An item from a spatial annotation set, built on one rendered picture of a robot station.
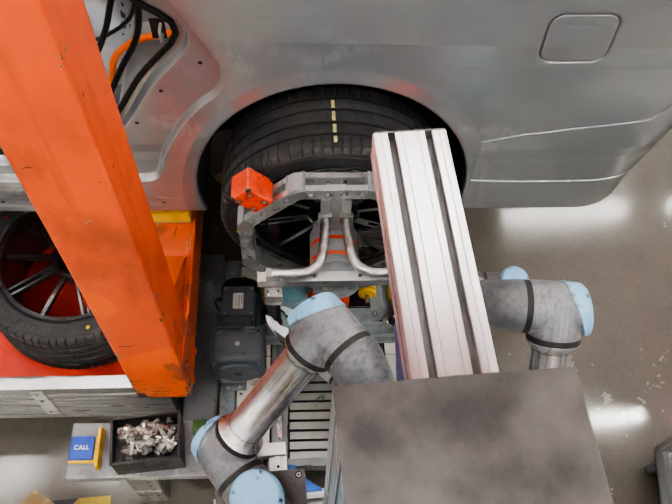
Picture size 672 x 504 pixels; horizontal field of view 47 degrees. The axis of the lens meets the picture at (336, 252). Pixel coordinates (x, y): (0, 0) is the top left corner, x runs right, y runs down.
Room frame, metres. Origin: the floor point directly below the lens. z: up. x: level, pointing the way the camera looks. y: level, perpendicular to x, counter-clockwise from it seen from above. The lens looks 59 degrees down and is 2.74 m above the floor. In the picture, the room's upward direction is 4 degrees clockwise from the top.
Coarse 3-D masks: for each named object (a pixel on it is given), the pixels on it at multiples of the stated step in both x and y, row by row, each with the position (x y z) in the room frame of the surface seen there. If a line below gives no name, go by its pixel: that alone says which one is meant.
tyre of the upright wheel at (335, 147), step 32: (288, 96) 1.43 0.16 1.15; (320, 96) 1.41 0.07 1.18; (352, 96) 1.42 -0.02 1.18; (384, 96) 1.45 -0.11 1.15; (256, 128) 1.35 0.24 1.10; (288, 128) 1.32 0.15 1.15; (320, 128) 1.30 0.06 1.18; (352, 128) 1.31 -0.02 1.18; (384, 128) 1.34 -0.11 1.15; (416, 128) 1.40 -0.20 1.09; (224, 160) 1.35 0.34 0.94; (256, 160) 1.24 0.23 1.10; (288, 160) 1.22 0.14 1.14; (320, 160) 1.22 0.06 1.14; (352, 160) 1.23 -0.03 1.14; (224, 192) 1.22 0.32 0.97; (224, 224) 1.20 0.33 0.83; (288, 256) 1.22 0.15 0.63
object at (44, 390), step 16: (0, 384) 0.82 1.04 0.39; (16, 384) 0.83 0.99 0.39; (32, 384) 0.83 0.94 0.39; (48, 384) 0.83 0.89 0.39; (64, 384) 0.84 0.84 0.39; (80, 384) 0.84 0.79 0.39; (96, 384) 0.84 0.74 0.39; (112, 384) 0.85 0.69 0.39; (128, 384) 0.85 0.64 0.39; (0, 400) 0.80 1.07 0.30; (16, 400) 0.80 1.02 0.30; (32, 400) 0.81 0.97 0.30; (48, 400) 0.81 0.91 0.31; (64, 400) 0.82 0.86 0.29; (80, 400) 0.82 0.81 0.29; (96, 400) 0.83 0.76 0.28; (112, 400) 0.83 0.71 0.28; (128, 400) 0.83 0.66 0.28; (144, 400) 0.84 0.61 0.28
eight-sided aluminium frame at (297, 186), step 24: (288, 192) 1.14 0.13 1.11; (312, 192) 1.14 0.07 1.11; (336, 192) 1.14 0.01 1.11; (360, 192) 1.15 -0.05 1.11; (240, 216) 1.14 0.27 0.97; (264, 216) 1.13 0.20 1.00; (240, 240) 1.12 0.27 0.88; (264, 264) 1.13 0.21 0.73; (288, 264) 1.18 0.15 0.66; (384, 264) 1.20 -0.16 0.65
